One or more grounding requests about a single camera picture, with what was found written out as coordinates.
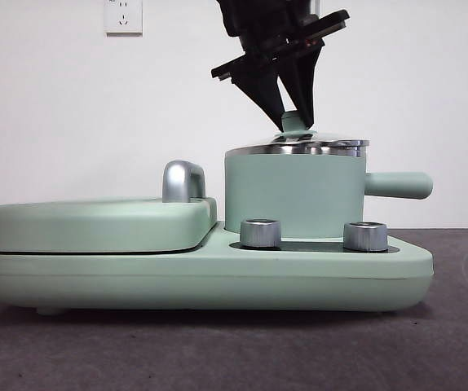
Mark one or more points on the mint green breakfast machine base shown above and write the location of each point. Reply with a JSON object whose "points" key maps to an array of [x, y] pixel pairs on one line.
{"points": [[95, 281]]}

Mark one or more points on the silver control knob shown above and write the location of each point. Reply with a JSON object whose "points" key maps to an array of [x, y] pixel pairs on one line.
{"points": [[260, 234], [366, 236]]}

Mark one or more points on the mint green griddle cover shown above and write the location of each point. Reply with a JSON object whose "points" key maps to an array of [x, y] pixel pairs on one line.
{"points": [[87, 224]]}

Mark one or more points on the glass lid with green knob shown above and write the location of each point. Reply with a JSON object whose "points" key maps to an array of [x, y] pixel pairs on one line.
{"points": [[332, 142]]}

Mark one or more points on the white wall socket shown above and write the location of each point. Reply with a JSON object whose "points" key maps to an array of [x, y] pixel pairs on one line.
{"points": [[123, 18]]}

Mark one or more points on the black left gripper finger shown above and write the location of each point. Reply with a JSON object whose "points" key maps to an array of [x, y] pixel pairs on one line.
{"points": [[301, 81], [264, 89]]}

